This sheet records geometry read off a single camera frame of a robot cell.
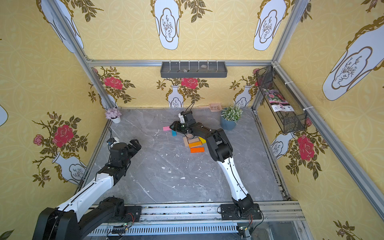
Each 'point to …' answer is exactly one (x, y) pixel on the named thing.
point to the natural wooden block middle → (193, 140)
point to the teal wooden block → (174, 133)
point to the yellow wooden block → (203, 140)
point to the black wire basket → (289, 117)
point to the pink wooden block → (166, 128)
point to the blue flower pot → (227, 125)
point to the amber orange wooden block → (195, 144)
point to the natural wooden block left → (185, 141)
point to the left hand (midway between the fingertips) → (135, 143)
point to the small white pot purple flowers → (114, 114)
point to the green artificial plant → (232, 113)
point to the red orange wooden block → (197, 149)
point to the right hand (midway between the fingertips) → (171, 129)
